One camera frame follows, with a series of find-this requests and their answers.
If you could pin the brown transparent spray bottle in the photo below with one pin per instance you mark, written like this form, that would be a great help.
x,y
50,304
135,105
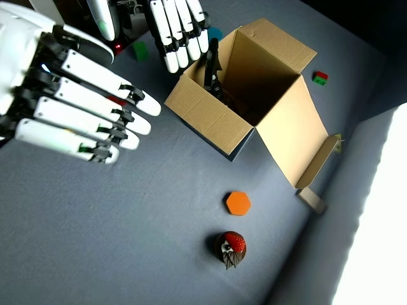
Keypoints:
x,y
211,63

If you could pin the open cardboard box, globe print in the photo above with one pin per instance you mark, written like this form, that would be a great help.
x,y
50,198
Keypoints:
x,y
286,133

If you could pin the green block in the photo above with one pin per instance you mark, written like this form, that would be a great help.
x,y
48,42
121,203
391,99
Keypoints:
x,y
140,51

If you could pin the black base with red light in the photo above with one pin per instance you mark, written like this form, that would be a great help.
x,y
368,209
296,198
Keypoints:
x,y
122,44

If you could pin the teal round block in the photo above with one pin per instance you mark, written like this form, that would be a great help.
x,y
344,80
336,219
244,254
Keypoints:
x,y
215,33

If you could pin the red and green brick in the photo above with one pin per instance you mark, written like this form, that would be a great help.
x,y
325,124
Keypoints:
x,y
320,78

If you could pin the orange hexagon block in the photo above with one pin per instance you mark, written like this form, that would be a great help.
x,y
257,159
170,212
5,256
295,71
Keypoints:
x,y
238,203

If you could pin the grey table cloth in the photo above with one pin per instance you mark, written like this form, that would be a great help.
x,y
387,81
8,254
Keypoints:
x,y
127,222

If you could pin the small yellow-green toy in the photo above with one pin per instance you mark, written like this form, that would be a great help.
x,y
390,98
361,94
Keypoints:
x,y
339,143

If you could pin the grey-brown rectangular block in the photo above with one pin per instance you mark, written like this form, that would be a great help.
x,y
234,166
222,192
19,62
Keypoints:
x,y
311,200

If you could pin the chocolate cake toy with strawberry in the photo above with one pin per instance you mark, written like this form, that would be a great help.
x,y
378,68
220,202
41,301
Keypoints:
x,y
233,246

